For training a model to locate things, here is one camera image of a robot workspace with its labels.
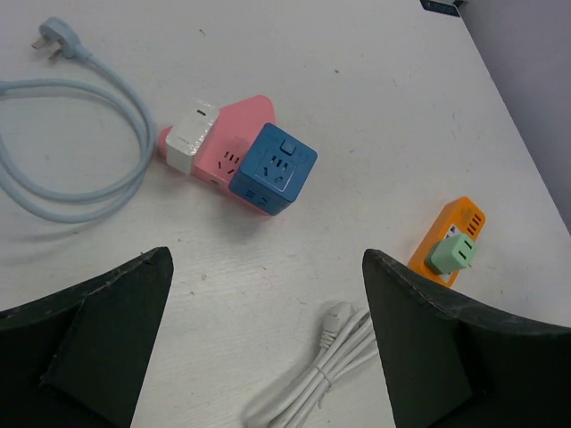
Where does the dark blue cube socket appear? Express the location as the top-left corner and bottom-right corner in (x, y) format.
(228, 123), (318, 216)

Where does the white charger plug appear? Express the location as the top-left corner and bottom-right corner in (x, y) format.
(165, 98), (219, 175)

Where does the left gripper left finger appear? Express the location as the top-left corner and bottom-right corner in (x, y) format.
(1, 247), (174, 427)

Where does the green charger plug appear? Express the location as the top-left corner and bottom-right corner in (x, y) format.
(425, 234), (477, 275)

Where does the white coiled power cord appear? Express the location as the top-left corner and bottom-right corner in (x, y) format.
(240, 300), (380, 428)

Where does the pink triangular power strip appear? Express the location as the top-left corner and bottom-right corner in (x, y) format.
(156, 95), (276, 201)

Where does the light blue power cord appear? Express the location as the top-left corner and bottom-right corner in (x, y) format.
(0, 16), (157, 225)

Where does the orange power strip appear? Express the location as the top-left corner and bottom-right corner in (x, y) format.
(408, 196), (486, 288)

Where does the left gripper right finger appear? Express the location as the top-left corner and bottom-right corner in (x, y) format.
(362, 249), (570, 427)

